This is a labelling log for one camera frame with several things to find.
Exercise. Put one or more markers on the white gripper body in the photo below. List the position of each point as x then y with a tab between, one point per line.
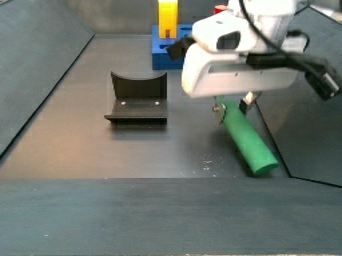
219	72

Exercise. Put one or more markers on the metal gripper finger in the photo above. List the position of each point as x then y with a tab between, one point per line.
219	109
248	101

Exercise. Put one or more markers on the black curved fixture cradle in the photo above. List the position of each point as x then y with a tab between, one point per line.
140	99

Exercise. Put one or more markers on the red hexagonal peg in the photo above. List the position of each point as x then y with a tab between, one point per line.
219	8

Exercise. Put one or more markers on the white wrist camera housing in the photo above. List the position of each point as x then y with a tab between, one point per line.
219	38

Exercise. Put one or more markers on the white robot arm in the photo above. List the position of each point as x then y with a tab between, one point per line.
274	13

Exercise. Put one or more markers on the blue shape sorter block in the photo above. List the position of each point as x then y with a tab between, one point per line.
162	61

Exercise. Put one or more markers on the green oval cylinder peg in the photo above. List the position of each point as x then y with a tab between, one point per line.
251	146

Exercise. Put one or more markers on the yellow rectangular peg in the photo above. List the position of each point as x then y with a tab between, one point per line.
167	18

